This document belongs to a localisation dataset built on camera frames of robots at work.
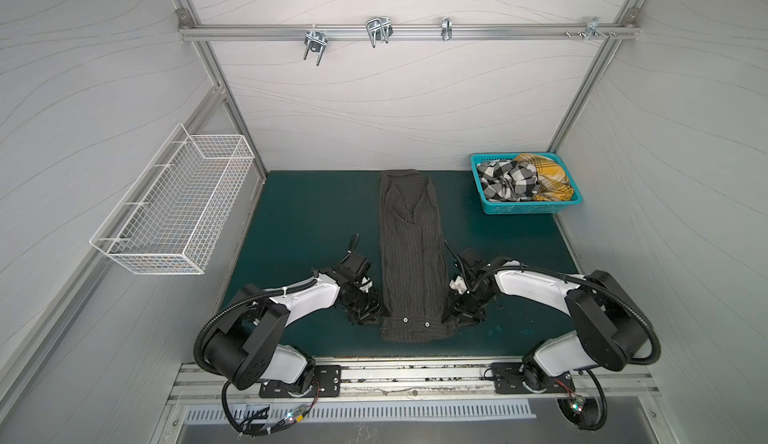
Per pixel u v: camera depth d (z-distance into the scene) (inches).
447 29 30.8
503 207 41.0
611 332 17.2
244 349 16.7
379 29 30.1
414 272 36.3
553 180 41.1
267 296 18.6
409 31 30.7
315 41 31.2
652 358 16.3
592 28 30.1
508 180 42.3
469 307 29.1
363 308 29.3
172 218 26.8
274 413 27.6
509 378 28.8
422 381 29.5
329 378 29.4
